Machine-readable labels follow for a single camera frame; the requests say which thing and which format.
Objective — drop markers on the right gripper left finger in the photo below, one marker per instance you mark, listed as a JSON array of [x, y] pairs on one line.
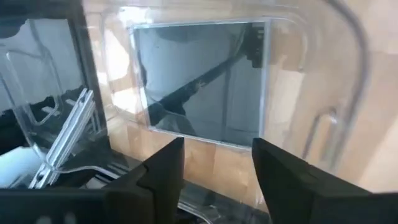
[[149, 186]]

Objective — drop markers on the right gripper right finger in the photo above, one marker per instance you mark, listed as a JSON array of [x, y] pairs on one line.
[[295, 193]]

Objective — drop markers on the clear jewel case black inlay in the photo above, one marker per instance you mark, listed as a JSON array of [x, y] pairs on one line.
[[202, 77]]

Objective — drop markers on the open clear jewel case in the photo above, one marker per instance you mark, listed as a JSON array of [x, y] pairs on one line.
[[90, 77]]

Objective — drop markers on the clear plastic tray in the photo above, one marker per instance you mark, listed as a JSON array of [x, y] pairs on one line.
[[295, 93]]

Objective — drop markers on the white flat object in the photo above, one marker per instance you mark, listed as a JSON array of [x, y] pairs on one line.
[[15, 165]]

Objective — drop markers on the silver aluminium extrusion post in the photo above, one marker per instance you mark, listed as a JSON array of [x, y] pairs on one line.
[[68, 133]]

